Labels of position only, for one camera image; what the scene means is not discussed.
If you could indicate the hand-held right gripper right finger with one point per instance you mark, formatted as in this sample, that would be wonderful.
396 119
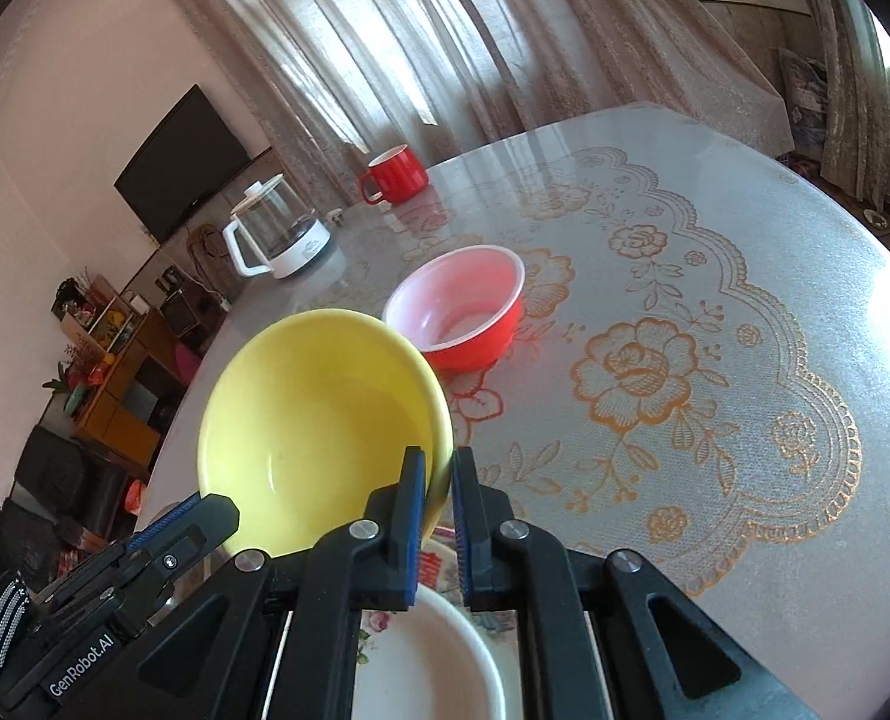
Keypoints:
463 540

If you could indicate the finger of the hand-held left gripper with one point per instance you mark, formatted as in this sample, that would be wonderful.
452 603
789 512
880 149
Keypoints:
190 540

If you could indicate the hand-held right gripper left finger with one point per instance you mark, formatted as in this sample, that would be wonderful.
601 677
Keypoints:
413 540

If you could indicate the white floral rimmed plate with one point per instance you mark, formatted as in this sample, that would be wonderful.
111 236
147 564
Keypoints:
430 652

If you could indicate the yellow bowl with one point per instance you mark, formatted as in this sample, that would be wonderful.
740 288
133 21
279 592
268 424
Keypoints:
302 427

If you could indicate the red bowl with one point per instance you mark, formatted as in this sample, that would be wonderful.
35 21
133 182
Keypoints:
482 337

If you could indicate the black leather seat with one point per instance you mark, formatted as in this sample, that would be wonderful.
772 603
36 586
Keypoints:
69 476

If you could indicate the orange wooden cabinet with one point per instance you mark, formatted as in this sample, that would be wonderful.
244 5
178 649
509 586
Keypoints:
126 397

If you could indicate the pink plastic object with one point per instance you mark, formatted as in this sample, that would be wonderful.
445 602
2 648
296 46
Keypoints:
188 361

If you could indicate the black speaker box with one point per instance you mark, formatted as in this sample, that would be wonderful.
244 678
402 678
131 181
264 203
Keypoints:
182 311

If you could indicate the gold floral lace tablecloth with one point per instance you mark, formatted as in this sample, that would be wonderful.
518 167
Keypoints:
677 360

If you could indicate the white glass electric kettle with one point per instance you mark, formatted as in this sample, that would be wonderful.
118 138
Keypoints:
287 232

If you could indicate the red mug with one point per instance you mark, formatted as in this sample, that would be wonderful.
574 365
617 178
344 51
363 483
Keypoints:
396 176

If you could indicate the black flat television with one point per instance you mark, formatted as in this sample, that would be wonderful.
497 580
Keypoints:
182 165

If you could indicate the beige lace window curtain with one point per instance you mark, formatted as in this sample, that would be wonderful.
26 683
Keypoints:
452 30

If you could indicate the printed cushion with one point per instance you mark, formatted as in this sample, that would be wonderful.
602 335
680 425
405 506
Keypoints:
803 90

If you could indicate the beige lace side curtain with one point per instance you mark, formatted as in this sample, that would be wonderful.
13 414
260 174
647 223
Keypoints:
857 90

